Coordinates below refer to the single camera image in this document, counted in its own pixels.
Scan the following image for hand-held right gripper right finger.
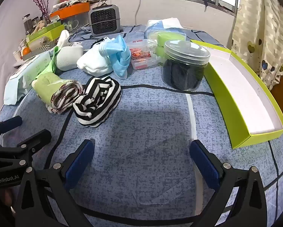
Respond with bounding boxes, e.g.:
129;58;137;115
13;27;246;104
189;139;268;227

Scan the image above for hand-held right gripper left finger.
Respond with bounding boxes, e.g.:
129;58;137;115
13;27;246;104
14;139;95;227

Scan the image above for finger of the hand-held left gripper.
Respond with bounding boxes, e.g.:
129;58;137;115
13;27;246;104
0;129;52;165
0;116;22;145

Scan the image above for pale blue wet wipes pack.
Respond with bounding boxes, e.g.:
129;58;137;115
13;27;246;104
3;52;53;106

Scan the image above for black white striped cloth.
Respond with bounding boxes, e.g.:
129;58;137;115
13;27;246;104
72;76;122;128

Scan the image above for green cleaning cloth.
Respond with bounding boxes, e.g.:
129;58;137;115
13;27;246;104
35;46;61;81

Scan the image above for white textured cloth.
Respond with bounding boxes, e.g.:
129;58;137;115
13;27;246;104
55;30;84;71

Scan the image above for shallow lime green box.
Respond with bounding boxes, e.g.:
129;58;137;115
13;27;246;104
190;39;283;150

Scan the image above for white fluffy cloth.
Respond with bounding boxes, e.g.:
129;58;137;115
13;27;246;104
76;50;114;77

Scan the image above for bunch of blue face masks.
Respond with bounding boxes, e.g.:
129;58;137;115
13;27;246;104
98;35;132;79

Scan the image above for person's left hand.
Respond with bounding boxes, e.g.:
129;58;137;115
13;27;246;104
0;188;17;218

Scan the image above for white side table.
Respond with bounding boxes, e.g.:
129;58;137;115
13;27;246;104
12;48;38;68

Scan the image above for zigzag patterned box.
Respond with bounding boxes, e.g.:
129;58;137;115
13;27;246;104
21;38;60;61

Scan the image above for clear jar dark contents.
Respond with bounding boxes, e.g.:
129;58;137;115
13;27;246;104
162;40;211;91

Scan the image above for dark green tissue box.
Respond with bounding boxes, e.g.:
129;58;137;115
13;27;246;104
26;21;66;42

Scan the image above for beige plush toy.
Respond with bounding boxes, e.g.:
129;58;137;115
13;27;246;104
31;20;47;32

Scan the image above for clear storage container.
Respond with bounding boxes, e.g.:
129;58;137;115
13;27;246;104
61;12;90;33

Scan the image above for clear box with orange items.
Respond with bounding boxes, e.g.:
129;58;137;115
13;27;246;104
127;39;164;70

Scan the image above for orange plastic basket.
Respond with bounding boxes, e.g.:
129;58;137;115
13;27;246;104
49;2;91;20

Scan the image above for green rolls in plastic bag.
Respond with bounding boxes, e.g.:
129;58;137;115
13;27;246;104
147;33;187;67

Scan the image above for grey space heater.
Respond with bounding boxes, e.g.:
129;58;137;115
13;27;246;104
88;4;123;38

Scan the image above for cream patterned curtain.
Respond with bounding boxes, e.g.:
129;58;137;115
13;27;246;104
231;0;283;91

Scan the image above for white cable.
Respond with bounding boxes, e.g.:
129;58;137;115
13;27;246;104
132;0;143;26

